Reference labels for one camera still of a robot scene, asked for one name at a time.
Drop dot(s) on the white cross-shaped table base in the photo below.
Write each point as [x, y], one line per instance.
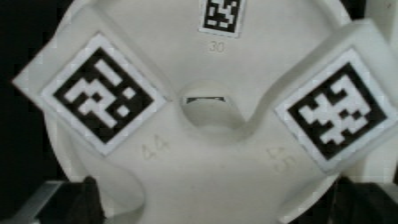
[206, 166]

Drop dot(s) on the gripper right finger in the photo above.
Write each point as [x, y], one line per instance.
[362, 204]

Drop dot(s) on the white table leg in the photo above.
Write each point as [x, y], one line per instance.
[208, 105]

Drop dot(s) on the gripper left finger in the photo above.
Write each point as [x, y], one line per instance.
[62, 204]

